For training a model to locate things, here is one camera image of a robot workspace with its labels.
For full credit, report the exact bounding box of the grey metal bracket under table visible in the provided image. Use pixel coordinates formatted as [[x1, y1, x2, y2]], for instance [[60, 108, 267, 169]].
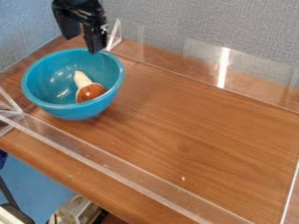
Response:
[[48, 195, 103, 224]]

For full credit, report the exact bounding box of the blue bowl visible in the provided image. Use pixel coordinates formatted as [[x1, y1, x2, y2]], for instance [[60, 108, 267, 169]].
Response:
[[21, 48, 125, 121]]

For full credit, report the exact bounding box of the right clear acrylic barrier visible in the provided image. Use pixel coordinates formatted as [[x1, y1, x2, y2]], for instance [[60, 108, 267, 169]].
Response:
[[280, 167, 299, 224]]

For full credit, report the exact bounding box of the back clear acrylic barrier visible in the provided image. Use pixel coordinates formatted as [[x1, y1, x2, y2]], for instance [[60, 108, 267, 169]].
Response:
[[111, 19, 299, 114]]

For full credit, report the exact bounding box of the clear acrylic barrier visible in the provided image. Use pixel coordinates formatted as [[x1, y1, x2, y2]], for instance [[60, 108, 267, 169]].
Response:
[[0, 87, 253, 224], [111, 19, 299, 114], [280, 167, 299, 224]]

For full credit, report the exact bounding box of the clear acrylic corner bracket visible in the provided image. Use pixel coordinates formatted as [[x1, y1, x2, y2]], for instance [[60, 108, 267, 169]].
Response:
[[104, 18, 123, 52]]

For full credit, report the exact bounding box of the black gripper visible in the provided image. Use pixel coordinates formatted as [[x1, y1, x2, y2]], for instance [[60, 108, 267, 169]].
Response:
[[51, 0, 108, 54]]

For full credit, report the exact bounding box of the black chair part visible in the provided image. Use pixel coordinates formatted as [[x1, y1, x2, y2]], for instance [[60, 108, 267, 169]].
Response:
[[0, 176, 35, 224]]

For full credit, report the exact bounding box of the white brown toy mushroom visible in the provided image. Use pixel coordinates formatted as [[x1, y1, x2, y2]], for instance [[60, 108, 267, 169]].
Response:
[[73, 71, 107, 103]]

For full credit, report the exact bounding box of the front clear acrylic barrier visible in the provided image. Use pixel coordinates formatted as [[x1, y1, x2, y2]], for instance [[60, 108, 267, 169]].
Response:
[[0, 87, 253, 224]]

